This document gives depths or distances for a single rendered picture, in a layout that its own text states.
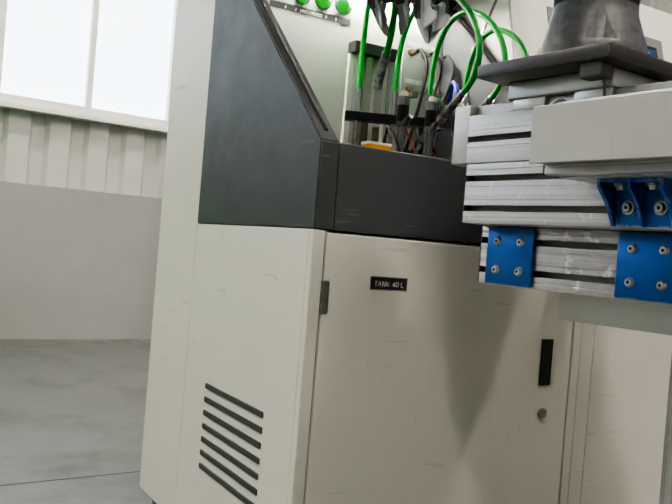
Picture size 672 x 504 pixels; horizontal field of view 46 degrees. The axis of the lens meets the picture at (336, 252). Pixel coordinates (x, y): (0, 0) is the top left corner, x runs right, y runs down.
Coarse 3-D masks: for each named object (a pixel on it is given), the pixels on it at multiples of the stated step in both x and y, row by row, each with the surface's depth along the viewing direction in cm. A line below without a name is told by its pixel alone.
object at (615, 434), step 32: (480, 0) 215; (512, 0) 206; (544, 0) 212; (544, 32) 210; (608, 352) 182; (640, 352) 187; (608, 384) 182; (640, 384) 188; (576, 416) 178; (608, 416) 183; (640, 416) 188; (576, 448) 178; (608, 448) 183; (640, 448) 189; (576, 480) 179; (608, 480) 184; (640, 480) 190
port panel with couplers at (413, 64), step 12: (408, 36) 215; (420, 36) 217; (408, 48) 215; (432, 48) 219; (408, 60) 215; (420, 60) 217; (408, 72) 215; (420, 72) 217; (408, 84) 215; (420, 84) 217; (420, 108) 218; (396, 132) 214; (408, 132) 216
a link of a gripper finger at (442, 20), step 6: (438, 6) 174; (444, 6) 172; (438, 12) 174; (444, 12) 172; (438, 18) 173; (444, 18) 172; (432, 24) 173; (438, 24) 173; (444, 24) 171; (432, 30) 173; (438, 30) 173; (432, 36) 174
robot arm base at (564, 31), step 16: (560, 0) 110; (576, 0) 108; (592, 0) 106; (608, 0) 106; (624, 0) 106; (560, 16) 109; (576, 16) 107; (592, 16) 106; (608, 16) 105; (624, 16) 106; (560, 32) 108; (576, 32) 106; (592, 32) 106; (608, 32) 105; (624, 32) 105; (640, 32) 107; (544, 48) 110; (560, 48) 107; (640, 48) 106
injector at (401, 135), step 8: (400, 96) 180; (400, 104) 180; (408, 104) 180; (400, 112) 180; (408, 112) 181; (400, 120) 180; (408, 120) 179; (400, 128) 181; (400, 136) 181; (400, 144) 181
